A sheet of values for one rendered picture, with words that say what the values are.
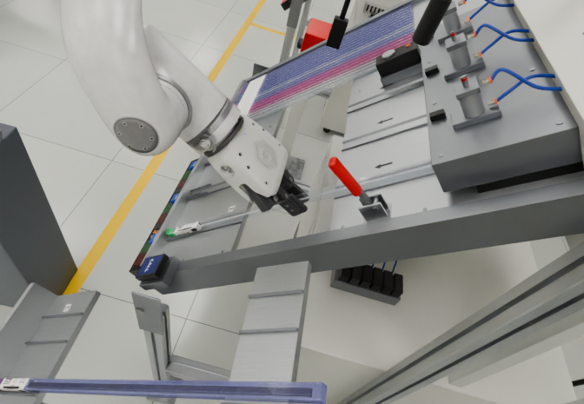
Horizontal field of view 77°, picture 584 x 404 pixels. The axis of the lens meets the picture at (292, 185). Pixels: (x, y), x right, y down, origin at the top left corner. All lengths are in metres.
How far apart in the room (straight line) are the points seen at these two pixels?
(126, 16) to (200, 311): 1.22
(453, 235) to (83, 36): 0.43
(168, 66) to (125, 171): 1.42
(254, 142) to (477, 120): 0.28
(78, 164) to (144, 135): 1.52
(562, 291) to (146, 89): 0.48
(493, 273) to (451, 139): 0.74
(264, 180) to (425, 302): 0.60
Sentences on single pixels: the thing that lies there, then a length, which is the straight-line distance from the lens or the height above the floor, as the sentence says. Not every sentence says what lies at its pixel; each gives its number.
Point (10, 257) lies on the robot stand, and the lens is 1.22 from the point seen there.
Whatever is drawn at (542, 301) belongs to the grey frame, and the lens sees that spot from 0.52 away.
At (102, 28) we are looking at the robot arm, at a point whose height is 1.19.
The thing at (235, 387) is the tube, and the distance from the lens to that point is 0.40.
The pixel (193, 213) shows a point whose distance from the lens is 0.78.
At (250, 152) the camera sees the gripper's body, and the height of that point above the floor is 1.03.
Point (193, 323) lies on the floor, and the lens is 1.47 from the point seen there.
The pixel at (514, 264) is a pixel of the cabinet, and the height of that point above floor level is 0.62.
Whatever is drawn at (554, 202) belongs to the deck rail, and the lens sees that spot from 0.44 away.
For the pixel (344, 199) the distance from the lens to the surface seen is 0.54.
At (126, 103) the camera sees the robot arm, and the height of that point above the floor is 1.13.
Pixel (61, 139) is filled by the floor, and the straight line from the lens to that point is 2.06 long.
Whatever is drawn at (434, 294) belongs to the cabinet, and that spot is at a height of 0.62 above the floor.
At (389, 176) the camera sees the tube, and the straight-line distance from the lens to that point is 0.52.
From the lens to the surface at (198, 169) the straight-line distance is 0.88.
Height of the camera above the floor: 1.38
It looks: 47 degrees down
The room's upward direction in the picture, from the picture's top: 19 degrees clockwise
